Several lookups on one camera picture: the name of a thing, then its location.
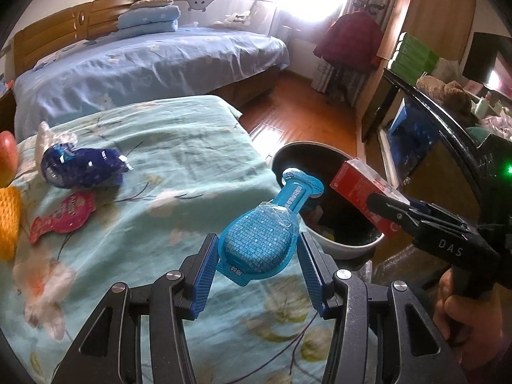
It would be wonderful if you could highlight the black monitor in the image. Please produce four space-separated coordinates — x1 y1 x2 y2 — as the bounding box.
462 32 512 100

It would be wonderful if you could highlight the wooden headboard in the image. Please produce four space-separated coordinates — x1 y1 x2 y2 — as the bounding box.
14 0 142 78

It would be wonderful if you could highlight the pink plastic bag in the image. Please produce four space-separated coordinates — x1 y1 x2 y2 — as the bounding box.
480 115 512 140

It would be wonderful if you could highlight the wooden wardrobe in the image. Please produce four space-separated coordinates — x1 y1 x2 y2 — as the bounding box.
360 0 476 140

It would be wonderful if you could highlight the orange foam fruit net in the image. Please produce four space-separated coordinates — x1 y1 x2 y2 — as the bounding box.
0 186 22 260

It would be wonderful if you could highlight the bed with blue sheet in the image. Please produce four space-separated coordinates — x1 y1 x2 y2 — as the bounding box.
14 26 291 139

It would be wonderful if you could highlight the brown plush toy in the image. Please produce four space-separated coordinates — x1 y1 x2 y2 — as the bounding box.
416 75 473 123

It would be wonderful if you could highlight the light blue cloth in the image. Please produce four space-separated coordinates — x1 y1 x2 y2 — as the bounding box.
34 40 99 70

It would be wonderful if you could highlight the black desk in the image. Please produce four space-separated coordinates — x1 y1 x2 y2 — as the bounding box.
362 68 512 225

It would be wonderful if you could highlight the blue refill pouch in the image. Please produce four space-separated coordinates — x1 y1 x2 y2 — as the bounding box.
216 168 324 286

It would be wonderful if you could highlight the blue bag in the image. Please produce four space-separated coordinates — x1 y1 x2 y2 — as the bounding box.
388 102 441 148

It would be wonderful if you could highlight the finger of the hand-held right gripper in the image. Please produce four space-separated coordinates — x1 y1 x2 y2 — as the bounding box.
367 193 425 236
410 200 476 230

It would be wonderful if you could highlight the dark blue snack packet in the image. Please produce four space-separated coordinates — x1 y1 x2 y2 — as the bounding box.
40 144 132 188

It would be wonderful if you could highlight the person's right hand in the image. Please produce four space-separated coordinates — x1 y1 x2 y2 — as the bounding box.
436 270 505 371

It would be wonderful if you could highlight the wooden coat rack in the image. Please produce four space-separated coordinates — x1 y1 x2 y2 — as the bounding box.
348 0 387 105

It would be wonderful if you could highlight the red yellow apple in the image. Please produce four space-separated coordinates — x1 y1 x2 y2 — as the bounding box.
0 130 19 188

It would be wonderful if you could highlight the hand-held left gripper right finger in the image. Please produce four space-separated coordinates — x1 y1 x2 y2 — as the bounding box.
298 232 468 384

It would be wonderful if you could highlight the grey bed guard rail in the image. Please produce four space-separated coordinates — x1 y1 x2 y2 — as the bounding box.
142 0 278 36

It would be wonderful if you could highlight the red coat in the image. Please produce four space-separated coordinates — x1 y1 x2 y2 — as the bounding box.
313 12 382 67

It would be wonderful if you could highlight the black bin with white rim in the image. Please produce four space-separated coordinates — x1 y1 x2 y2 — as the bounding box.
270 141 387 260

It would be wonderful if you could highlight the dark wooden nightstand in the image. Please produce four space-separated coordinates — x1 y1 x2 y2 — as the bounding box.
0 88 17 137

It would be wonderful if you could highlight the pink refill pouch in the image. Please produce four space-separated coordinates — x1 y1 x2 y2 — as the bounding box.
29 191 97 244

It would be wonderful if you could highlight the white plastic bag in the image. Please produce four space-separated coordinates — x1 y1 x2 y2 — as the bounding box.
34 121 78 169

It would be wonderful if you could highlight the folded blue blanket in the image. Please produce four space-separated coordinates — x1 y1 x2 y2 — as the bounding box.
118 5 180 35

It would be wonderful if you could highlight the stack of green boxes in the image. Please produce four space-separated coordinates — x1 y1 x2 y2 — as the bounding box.
390 32 441 76

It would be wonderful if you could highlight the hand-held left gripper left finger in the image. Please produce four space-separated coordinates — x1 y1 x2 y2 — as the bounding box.
52 234 220 384

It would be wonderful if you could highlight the white plush toy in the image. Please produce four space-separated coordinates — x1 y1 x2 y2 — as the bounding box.
212 8 254 25

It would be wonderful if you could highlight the red carton box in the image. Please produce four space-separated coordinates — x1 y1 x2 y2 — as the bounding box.
330 159 406 237

